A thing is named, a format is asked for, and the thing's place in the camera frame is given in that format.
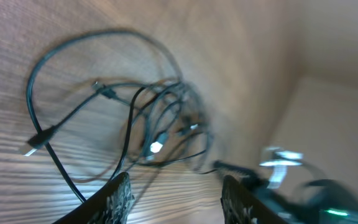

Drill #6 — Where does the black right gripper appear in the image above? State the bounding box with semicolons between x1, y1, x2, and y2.
214;161;358;223

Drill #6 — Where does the black USB cable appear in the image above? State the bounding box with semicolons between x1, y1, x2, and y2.
22;29;185;203

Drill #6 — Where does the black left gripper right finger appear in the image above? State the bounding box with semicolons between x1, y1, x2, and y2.
221;175;287;224

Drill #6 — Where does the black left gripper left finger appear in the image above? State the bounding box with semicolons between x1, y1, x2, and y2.
53;172;135;224

